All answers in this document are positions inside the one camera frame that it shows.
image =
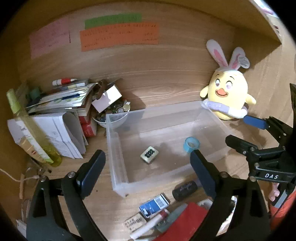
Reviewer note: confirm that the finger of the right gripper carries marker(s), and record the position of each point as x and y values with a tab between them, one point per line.
241	146
255	122

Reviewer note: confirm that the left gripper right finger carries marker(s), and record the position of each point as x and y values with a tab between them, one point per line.
250	219

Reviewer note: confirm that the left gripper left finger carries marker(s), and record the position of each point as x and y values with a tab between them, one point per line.
46	221

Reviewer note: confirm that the red zip pouch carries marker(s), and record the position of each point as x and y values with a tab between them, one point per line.
184	227

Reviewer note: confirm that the blue tape roll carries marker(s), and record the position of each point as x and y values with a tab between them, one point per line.
191	144

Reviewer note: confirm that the black purple spray bottle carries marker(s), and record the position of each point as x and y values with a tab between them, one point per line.
185	190

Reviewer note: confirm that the pink lip gloss tube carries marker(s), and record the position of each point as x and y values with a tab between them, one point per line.
150	224

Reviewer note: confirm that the pale green cream tube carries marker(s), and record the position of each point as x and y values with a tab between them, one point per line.
164	225

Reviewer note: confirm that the small beige printed box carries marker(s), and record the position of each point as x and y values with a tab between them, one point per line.
134	222

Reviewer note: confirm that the mahjong tile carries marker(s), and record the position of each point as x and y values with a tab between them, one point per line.
149	155

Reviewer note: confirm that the blue staples box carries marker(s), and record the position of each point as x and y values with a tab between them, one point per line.
153	206

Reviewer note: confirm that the person's right hand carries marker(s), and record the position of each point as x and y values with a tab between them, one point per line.
274	192

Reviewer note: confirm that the yellow chick bunny plush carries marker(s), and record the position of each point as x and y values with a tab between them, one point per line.
227	92

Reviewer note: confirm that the yellow-green spray bottle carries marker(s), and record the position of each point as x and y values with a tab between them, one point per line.
46	151

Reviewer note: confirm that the folded white paper leaflets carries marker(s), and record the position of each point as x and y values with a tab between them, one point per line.
63	130

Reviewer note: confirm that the clear plastic storage bin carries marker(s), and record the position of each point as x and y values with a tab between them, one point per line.
165	128

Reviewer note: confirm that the white bowl of trinkets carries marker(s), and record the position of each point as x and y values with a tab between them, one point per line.
117	112

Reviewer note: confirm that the stack of books and papers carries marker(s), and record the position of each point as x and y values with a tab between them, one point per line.
76	100

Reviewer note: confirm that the small white cardboard box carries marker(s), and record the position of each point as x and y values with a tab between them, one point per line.
109	97

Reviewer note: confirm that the red white marker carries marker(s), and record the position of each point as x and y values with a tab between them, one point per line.
63	81

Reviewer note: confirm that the orange sticky note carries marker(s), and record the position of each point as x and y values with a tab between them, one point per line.
146	33

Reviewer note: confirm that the pink sticky note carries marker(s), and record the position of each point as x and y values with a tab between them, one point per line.
50	37

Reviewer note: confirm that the green sticky note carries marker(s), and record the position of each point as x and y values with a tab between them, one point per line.
112	19

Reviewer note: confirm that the wire-frame eyeglasses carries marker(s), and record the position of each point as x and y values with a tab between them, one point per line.
32	173

